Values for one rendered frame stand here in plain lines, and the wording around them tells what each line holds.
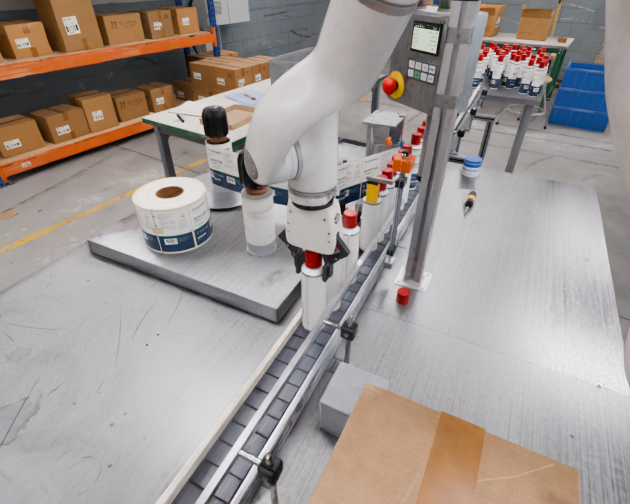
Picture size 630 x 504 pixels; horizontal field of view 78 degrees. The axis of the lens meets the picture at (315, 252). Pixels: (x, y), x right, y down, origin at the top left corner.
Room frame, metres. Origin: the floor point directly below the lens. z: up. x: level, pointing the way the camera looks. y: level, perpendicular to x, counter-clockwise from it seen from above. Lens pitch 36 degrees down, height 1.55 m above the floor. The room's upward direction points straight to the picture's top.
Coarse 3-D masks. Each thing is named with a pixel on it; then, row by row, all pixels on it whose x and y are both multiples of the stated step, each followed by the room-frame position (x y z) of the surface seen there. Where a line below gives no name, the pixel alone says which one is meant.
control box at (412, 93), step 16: (416, 16) 0.92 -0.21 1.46; (432, 16) 0.88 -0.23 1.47; (448, 16) 0.85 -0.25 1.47; (480, 16) 0.87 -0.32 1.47; (448, 32) 0.85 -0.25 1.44; (480, 32) 0.88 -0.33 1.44; (400, 48) 0.95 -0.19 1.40; (480, 48) 0.89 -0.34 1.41; (400, 64) 0.95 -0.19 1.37; (400, 80) 0.94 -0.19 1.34; (416, 80) 0.90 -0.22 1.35; (464, 80) 0.87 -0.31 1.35; (400, 96) 0.94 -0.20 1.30; (416, 96) 0.89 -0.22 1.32; (432, 96) 0.85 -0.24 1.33; (464, 96) 0.88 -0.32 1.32; (432, 112) 0.84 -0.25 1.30
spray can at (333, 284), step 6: (336, 252) 0.68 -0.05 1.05; (336, 264) 0.67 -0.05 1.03; (342, 264) 0.68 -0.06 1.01; (336, 270) 0.67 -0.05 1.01; (336, 276) 0.67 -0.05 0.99; (330, 282) 0.67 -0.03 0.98; (336, 282) 0.67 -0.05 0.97; (330, 288) 0.67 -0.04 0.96; (336, 288) 0.67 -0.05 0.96; (330, 294) 0.67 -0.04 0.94; (330, 300) 0.67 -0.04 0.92; (336, 306) 0.67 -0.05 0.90
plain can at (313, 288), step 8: (312, 256) 0.59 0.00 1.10; (320, 256) 0.60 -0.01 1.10; (304, 264) 0.61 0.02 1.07; (312, 264) 0.59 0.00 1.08; (320, 264) 0.60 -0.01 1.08; (304, 272) 0.60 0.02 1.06; (312, 272) 0.59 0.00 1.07; (320, 272) 0.59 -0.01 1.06; (304, 280) 0.59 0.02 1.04; (312, 280) 0.59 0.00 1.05; (320, 280) 0.59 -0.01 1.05; (304, 288) 0.59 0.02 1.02; (312, 288) 0.59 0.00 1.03; (320, 288) 0.59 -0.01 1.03; (304, 296) 0.59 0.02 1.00; (312, 296) 0.59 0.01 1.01; (320, 296) 0.59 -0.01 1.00; (304, 304) 0.59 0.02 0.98; (312, 304) 0.59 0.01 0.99; (320, 304) 0.59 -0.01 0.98; (304, 312) 0.60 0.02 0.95; (312, 312) 0.59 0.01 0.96; (320, 312) 0.59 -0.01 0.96; (304, 320) 0.60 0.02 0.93; (312, 320) 0.59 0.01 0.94; (304, 328) 0.60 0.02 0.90; (312, 328) 0.59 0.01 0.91
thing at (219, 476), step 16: (384, 224) 0.93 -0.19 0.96; (368, 256) 0.80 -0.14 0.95; (352, 272) 0.72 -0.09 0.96; (336, 304) 0.62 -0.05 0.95; (320, 320) 0.56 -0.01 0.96; (304, 352) 0.48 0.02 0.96; (288, 368) 0.45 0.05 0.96; (272, 400) 0.38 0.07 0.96; (256, 416) 0.35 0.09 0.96; (240, 448) 0.30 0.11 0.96; (224, 464) 0.28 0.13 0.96; (208, 496) 0.23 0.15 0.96
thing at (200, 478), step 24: (384, 240) 0.97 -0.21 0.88; (360, 288) 0.78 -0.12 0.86; (336, 312) 0.67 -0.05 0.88; (288, 360) 0.53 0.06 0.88; (312, 360) 0.53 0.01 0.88; (264, 384) 0.47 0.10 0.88; (288, 384) 0.47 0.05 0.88; (240, 408) 0.42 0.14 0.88; (240, 432) 0.37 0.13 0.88; (264, 432) 0.37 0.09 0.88; (216, 456) 0.33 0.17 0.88; (192, 480) 0.29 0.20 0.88; (240, 480) 0.29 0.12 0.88
